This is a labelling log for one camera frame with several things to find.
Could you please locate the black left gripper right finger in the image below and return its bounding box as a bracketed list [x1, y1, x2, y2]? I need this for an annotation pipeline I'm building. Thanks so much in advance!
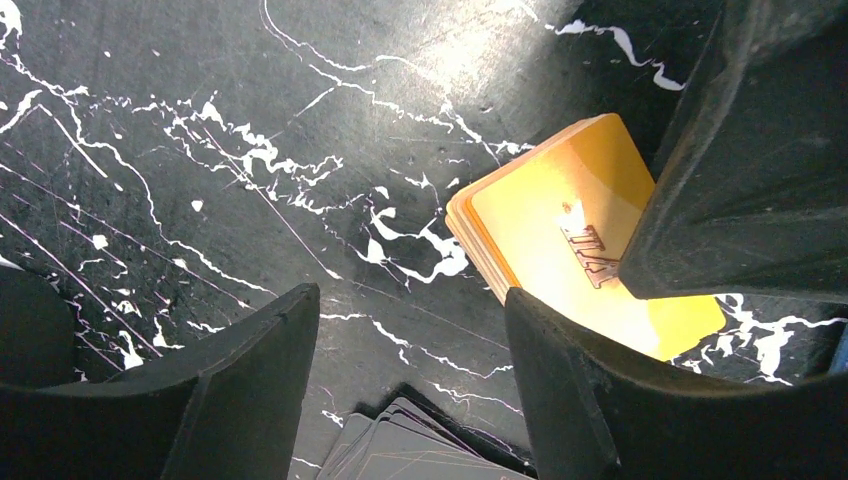
[505, 287, 847, 479]

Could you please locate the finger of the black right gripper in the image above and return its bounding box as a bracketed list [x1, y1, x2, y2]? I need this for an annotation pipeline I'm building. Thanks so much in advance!
[619, 1, 847, 303]

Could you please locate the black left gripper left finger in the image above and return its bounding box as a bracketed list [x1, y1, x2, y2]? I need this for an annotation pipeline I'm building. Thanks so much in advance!
[1, 283, 320, 479]

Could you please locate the black card stack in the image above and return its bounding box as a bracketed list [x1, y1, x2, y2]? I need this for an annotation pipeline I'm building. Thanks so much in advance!
[317, 397, 527, 480]

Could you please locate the orange credit card stack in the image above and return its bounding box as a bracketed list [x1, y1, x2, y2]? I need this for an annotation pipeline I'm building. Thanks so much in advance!
[445, 113, 726, 361]

